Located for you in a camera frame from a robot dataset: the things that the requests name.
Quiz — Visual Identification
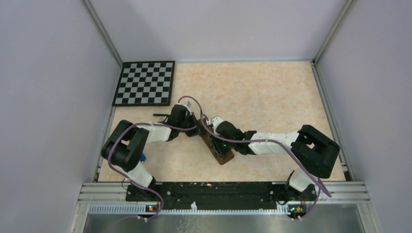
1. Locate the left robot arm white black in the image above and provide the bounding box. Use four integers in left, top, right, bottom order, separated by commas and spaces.
101, 101, 200, 201

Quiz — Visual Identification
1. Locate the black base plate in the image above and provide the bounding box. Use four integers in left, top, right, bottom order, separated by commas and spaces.
125, 182, 317, 210

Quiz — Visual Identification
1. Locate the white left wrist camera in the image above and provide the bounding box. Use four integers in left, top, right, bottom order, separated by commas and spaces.
182, 101, 192, 112

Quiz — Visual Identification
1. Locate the brown cloth napkin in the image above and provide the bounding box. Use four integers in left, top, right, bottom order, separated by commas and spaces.
200, 127, 235, 165

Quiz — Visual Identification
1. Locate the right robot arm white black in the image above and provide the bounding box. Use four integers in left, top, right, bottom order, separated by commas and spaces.
209, 117, 341, 200

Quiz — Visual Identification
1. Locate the black white checkerboard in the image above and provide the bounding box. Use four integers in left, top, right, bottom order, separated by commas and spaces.
112, 61, 175, 107

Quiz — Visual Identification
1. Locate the aluminium frame rail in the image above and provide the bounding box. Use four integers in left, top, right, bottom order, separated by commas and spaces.
77, 181, 370, 216

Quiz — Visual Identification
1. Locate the blue toy car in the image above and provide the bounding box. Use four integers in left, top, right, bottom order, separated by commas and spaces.
139, 154, 146, 163

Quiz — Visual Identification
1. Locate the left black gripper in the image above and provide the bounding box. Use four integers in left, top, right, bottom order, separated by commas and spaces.
178, 112, 206, 137

